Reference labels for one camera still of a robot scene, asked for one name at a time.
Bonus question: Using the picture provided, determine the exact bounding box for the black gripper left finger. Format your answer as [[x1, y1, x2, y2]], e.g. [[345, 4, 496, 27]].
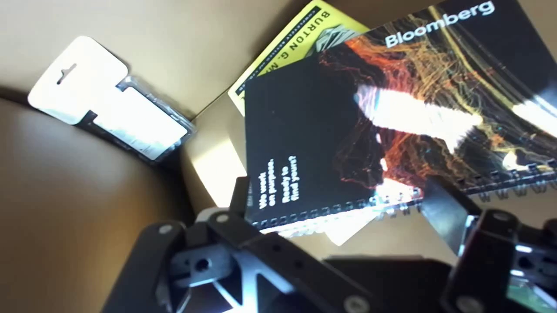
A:
[[230, 176, 249, 215]]

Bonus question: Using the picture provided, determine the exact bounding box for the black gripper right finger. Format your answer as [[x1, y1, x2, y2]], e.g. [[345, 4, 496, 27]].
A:
[[421, 185, 481, 256]]

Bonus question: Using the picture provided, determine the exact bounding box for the black Bloomberg spiral notebook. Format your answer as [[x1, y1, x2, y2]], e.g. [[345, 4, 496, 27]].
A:
[[246, 0, 557, 230]]

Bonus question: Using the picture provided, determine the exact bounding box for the yellow book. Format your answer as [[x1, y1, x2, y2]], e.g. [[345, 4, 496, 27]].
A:
[[228, 0, 367, 114]]

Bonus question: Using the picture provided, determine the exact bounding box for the tan leather sofa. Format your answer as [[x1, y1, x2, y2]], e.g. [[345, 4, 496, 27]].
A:
[[0, 0, 557, 313]]

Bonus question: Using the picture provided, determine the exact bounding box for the green white packet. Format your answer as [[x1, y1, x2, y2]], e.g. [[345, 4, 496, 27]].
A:
[[28, 36, 193, 162]]

